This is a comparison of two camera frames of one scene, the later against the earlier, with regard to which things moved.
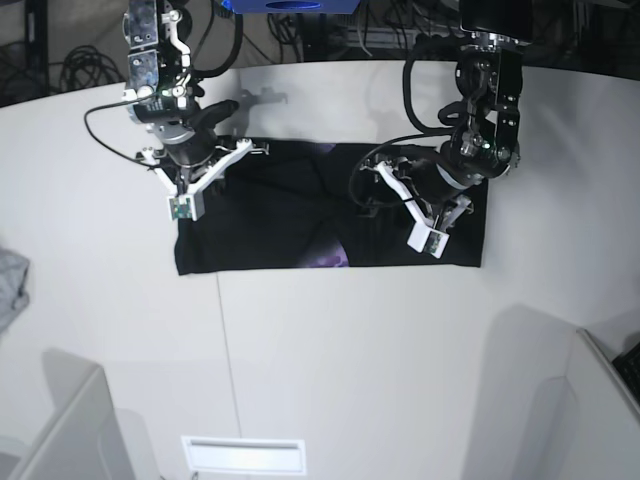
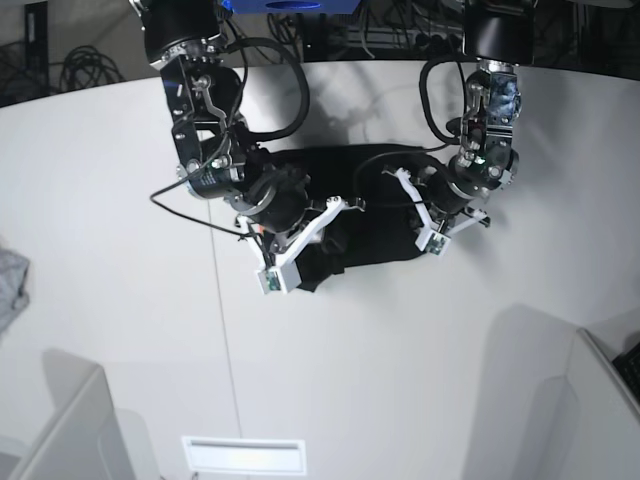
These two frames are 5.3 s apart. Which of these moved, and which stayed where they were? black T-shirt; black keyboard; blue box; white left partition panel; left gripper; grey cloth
Moved: black T-shirt; left gripper
Stayed: grey cloth; blue box; black keyboard; white left partition panel
